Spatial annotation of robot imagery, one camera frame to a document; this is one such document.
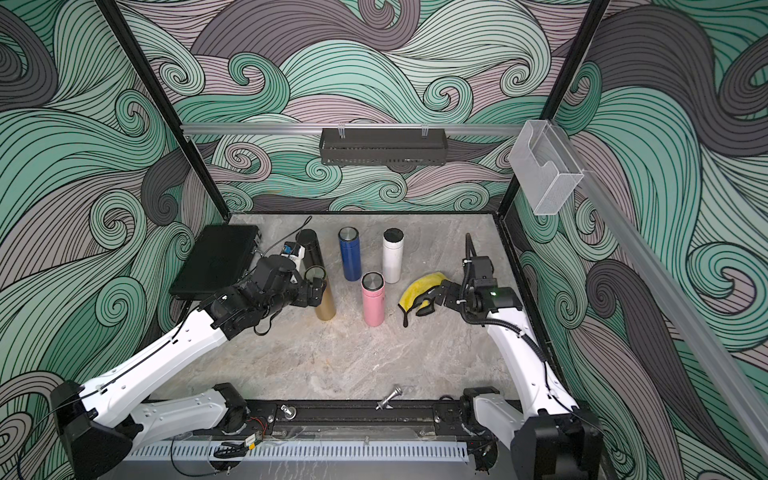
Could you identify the white thermos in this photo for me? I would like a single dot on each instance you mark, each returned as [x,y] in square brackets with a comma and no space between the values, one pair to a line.
[392,254]

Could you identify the yellow cleaning cloth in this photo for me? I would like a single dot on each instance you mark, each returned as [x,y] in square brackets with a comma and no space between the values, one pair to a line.
[417,287]

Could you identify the black wall shelf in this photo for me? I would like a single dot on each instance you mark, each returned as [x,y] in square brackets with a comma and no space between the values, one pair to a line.
[357,146]

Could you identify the silver bolt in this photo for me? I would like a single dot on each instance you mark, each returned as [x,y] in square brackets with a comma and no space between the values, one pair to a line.
[385,402]

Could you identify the gold thermos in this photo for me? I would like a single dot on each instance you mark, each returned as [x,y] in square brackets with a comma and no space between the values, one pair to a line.
[325,309]

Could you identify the pink thermos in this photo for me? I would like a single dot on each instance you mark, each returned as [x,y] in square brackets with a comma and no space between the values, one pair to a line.
[373,298]

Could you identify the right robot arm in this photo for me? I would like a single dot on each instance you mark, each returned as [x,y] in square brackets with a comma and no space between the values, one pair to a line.
[549,436]

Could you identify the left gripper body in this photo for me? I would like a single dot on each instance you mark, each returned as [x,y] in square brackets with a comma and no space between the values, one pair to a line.
[296,295]

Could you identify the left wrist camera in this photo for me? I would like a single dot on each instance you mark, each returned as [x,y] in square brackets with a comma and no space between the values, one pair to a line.
[295,252]

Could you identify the white slotted cable duct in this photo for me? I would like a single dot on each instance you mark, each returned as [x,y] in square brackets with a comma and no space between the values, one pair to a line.
[312,450]

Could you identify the blue thermos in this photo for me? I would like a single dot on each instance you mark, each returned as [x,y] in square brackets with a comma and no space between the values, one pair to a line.
[349,243]

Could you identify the black case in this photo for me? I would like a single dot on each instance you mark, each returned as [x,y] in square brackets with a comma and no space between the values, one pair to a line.
[220,256]

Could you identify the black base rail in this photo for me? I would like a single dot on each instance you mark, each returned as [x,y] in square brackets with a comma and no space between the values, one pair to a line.
[360,414]

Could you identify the clear plastic wall holder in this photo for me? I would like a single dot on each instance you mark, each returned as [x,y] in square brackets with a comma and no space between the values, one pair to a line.
[544,161]

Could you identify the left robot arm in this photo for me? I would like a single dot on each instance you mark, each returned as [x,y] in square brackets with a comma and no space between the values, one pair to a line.
[102,421]

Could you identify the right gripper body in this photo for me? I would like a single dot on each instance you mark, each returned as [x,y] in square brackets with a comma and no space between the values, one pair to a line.
[465,293]

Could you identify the black thermos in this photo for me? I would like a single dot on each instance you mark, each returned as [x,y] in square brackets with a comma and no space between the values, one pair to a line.
[309,240]

